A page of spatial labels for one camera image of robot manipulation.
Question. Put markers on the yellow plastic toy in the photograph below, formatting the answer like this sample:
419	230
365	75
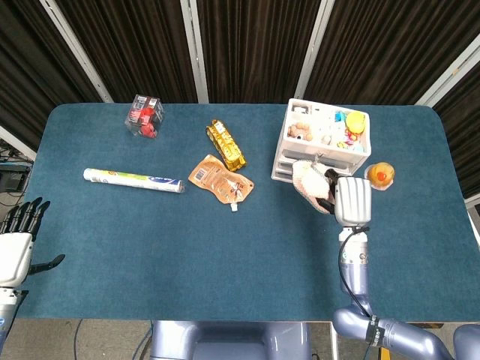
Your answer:
355	122

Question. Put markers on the clear box with red items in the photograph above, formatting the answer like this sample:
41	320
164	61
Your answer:
144	116

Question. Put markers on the blue-grey robot torso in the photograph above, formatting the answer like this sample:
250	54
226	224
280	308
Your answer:
228	341

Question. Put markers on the white metal frame post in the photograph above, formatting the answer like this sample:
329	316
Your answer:
450	73
195	52
77	50
313	52
17	144

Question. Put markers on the right black-white robot hand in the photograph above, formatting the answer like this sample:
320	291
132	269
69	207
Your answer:
353	202

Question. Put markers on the brown bead toy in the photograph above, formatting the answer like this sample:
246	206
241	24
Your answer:
300	131

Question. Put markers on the left black-white robot hand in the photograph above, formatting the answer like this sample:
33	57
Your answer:
13	258

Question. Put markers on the gold foil snack package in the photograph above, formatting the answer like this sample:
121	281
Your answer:
227	148

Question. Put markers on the white wrapped roll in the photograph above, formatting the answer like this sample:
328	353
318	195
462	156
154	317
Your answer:
131	180

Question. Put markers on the blue felt table mat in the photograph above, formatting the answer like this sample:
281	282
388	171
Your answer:
187	255

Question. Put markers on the white plastic drawer organizer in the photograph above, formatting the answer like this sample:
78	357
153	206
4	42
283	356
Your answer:
318	146

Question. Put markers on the fruit jelly cup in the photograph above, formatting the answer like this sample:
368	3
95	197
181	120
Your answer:
380	174

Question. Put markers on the orange spout pouch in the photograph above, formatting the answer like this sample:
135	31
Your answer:
219	182

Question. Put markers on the black electronic device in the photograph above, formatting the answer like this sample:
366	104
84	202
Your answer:
13	180

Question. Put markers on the dark brown curtain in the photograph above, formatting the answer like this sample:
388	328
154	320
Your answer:
463	138
131	45
255	48
30	67
382	48

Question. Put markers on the colourful small toy pile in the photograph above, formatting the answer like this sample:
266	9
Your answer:
350	141

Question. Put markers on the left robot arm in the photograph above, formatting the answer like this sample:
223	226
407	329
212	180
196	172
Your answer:
7	311

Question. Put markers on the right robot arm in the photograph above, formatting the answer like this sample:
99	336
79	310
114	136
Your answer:
355	268

